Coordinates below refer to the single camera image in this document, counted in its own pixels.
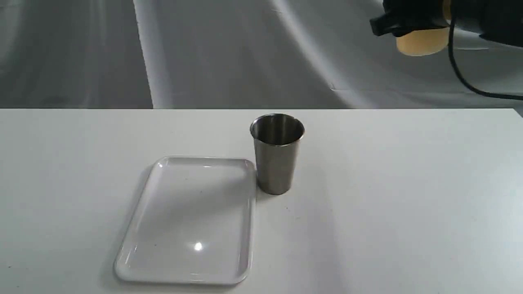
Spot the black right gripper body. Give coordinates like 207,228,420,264
369,0,446,37

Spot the translucent squeeze bottle amber liquid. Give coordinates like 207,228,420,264
396,0,452,56

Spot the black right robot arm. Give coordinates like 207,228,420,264
370,0,523,48

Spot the stainless steel cup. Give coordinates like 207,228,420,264
250,113,306,195

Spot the white plastic tray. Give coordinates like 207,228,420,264
114,156,257,286

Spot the white backdrop sheet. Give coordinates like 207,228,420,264
0,0,522,109

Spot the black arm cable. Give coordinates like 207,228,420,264
447,16,523,100

